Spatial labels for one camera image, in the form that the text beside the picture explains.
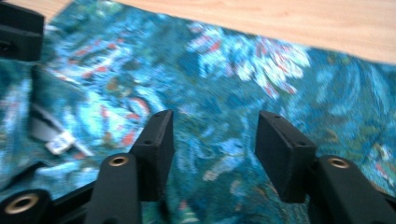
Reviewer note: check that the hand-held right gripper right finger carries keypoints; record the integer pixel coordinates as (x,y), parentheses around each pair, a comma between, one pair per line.
(281,158)

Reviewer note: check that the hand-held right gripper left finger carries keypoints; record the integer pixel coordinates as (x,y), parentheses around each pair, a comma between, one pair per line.
(154,155)

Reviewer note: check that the teal floral button shirt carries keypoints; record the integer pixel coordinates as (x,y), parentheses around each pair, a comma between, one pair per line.
(218,93)

